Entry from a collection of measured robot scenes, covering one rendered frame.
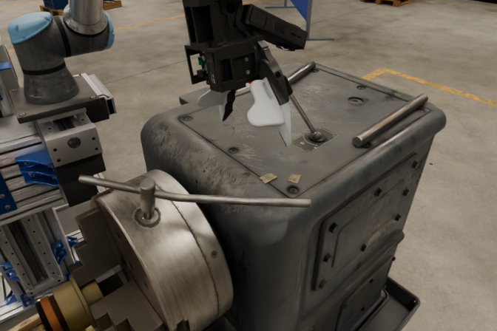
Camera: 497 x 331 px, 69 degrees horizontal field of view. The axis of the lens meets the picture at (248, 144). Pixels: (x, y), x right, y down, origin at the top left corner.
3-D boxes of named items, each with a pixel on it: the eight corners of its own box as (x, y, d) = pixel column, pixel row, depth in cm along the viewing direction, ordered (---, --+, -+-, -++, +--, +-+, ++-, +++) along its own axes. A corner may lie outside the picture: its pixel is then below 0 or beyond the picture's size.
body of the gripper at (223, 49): (191, 89, 49) (172, -8, 43) (241, 72, 53) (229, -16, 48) (223, 99, 43) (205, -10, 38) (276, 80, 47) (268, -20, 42)
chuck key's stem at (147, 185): (139, 230, 59) (137, 187, 51) (143, 218, 61) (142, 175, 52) (152, 232, 59) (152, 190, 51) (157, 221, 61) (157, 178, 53)
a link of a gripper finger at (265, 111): (260, 159, 45) (226, 94, 45) (294, 142, 48) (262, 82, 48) (273, 152, 42) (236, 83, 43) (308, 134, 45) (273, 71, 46)
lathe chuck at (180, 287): (135, 232, 90) (127, 144, 67) (208, 343, 75) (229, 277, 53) (100, 250, 85) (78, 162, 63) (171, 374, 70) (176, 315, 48)
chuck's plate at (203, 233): (148, 225, 91) (144, 137, 69) (222, 332, 77) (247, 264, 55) (135, 232, 90) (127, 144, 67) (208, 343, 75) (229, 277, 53)
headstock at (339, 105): (295, 155, 135) (305, 54, 114) (416, 226, 105) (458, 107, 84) (152, 233, 103) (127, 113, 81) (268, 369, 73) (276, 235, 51)
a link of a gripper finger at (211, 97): (188, 116, 56) (197, 74, 49) (220, 105, 60) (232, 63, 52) (199, 131, 55) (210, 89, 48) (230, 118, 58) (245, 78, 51)
